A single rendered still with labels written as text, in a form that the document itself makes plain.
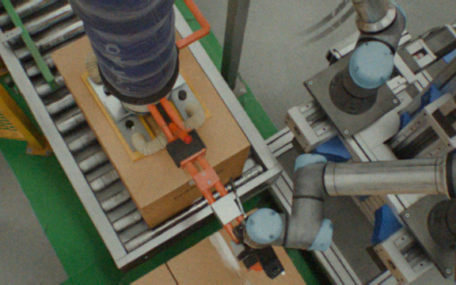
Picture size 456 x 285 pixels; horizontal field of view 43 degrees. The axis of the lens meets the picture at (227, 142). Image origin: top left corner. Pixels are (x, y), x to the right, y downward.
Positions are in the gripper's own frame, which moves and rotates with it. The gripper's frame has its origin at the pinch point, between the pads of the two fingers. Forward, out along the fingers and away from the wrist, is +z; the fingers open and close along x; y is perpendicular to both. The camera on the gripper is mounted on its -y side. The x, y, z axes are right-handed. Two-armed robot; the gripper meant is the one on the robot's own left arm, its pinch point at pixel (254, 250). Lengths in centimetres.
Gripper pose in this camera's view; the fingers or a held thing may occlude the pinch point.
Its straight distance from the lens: 164.0
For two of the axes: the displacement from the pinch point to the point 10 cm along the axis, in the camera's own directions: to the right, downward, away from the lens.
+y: -5.4, -8.1, 2.2
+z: -0.6, 2.9, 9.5
